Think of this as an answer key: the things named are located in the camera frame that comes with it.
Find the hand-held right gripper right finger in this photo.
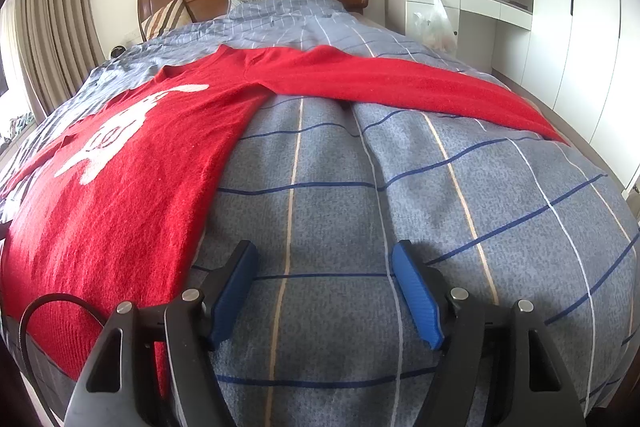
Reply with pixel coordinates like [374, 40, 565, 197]
[391, 239, 586, 427]

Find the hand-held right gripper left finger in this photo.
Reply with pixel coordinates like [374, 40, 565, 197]
[64, 239, 261, 427]

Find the red knit sweater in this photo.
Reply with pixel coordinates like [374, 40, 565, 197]
[0, 44, 571, 400]

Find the blue checked duvet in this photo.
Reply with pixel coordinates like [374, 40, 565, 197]
[0, 0, 640, 427]

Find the clear plastic bag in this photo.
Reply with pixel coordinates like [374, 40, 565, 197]
[407, 0, 458, 55]

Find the striped cushion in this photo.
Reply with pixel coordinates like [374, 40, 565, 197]
[141, 0, 196, 42]

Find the white desk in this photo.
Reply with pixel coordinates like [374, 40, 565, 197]
[385, 0, 533, 72]

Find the white wardrobe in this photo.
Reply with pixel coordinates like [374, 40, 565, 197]
[492, 0, 640, 192]

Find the beige striped curtain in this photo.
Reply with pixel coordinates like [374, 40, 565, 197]
[0, 0, 108, 148]

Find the black cable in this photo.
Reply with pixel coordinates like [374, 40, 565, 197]
[17, 293, 108, 427]

